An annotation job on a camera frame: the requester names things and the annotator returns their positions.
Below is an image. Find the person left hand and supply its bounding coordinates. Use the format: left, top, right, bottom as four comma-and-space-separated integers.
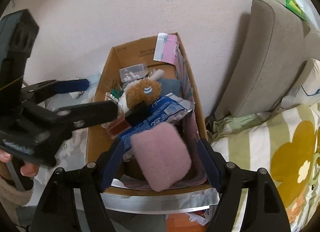
1, 150, 39, 178

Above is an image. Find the white cat paw toy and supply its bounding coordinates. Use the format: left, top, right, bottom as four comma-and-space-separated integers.
148, 69, 165, 81

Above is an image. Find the yellow flower bedsheet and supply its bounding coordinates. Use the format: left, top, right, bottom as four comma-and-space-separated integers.
211, 103, 319, 231

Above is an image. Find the blue-grey plush cloth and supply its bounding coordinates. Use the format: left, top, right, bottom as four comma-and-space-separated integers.
159, 79, 182, 97

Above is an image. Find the brown hedgehog plush toy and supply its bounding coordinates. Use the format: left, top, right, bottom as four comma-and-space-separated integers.
125, 79, 162, 109

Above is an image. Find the pink patterned cardboard box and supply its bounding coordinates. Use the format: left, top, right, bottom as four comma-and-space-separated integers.
86, 33, 209, 196

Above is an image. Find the pink white sachet packet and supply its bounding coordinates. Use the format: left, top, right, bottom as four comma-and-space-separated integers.
153, 32, 179, 65

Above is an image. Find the pink fluffy pouch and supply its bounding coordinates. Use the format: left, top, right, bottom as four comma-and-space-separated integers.
130, 123, 192, 192

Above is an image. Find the clear cotton swab box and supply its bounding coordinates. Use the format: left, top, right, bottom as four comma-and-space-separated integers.
119, 63, 149, 83

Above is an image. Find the blue wet wipes pack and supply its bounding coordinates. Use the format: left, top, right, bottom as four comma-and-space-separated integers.
119, 93, 195, 153

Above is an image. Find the beige fleece sleeve forearm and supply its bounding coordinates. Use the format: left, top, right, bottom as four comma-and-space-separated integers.
0, 177, 33, 225

